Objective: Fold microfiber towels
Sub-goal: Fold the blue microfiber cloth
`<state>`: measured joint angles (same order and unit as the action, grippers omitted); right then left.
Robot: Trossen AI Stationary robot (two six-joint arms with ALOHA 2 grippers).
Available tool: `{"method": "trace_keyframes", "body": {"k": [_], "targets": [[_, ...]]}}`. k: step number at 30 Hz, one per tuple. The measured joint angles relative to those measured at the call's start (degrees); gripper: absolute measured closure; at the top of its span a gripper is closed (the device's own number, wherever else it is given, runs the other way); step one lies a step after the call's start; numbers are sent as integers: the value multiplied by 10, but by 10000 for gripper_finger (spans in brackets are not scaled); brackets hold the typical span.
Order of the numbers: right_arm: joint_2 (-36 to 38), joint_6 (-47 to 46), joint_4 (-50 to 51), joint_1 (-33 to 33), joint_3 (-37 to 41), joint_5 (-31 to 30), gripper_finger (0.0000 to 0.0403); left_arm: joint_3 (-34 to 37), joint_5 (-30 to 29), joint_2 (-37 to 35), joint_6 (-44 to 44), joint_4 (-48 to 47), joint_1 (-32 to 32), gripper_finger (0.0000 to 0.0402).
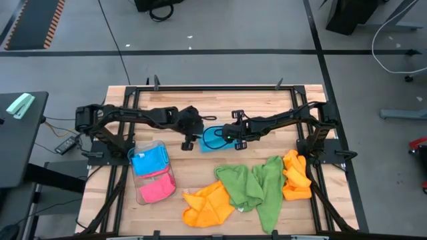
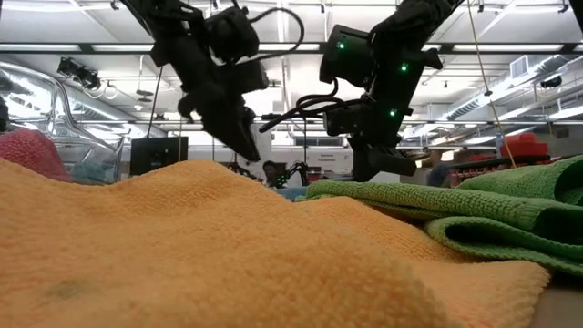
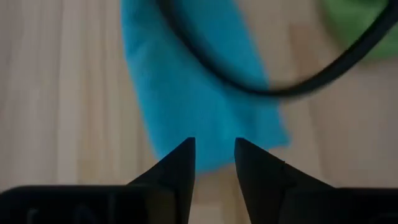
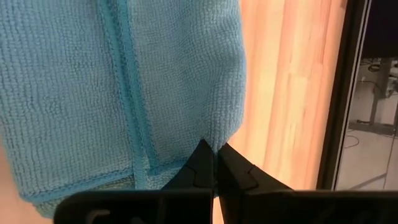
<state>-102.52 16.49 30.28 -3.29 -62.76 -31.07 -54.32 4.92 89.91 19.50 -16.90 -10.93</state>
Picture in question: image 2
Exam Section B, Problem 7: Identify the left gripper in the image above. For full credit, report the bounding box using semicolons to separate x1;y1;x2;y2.
149;36;261;163

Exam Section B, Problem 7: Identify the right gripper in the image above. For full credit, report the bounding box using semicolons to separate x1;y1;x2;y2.
349;45;444;183

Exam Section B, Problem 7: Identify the orange microfiber towel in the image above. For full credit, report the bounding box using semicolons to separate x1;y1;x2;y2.
0;157;552;328

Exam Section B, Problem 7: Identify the clear plastic bin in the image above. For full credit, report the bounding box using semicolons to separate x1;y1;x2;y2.
0;61;128;186

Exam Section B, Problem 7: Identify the pink microfiber towel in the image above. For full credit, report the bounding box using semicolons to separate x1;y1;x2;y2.
0;128;73;184

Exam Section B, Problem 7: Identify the white panel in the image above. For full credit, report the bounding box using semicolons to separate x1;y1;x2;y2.
252;122;274;174

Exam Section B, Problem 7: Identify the white equipment cabinet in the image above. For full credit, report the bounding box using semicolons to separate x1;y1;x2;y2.
291;148;356;177

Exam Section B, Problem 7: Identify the person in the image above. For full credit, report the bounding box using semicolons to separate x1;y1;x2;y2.
261;159;280;189
427;157;453;188

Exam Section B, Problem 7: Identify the black monitor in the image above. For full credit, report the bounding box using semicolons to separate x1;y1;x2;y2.
129;135;189;177

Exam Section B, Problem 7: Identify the white air vent grille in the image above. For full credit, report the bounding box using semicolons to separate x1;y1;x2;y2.
509;55;530;80

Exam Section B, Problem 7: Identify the black ceiling fixture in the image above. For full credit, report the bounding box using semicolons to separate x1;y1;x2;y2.
539;75;565;90

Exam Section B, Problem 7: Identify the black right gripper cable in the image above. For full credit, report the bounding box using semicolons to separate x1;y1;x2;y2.
258;77;365;134

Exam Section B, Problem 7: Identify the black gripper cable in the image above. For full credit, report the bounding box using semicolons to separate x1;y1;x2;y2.
258;77;365;134
236;6;305;65

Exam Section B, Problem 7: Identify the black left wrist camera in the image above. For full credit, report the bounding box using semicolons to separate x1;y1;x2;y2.
234;60;271;96

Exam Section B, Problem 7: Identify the thin black hanging cable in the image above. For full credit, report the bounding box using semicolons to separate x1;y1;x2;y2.
145;67;164;138

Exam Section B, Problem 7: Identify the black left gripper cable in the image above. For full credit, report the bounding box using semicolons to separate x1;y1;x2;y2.
236;6;305;65

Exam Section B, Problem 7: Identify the yellow hanging cord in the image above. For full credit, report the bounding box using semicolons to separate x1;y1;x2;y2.
466;0;518;169

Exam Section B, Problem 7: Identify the black hanging camera rig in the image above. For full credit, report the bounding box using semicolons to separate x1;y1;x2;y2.
56;56;102;91

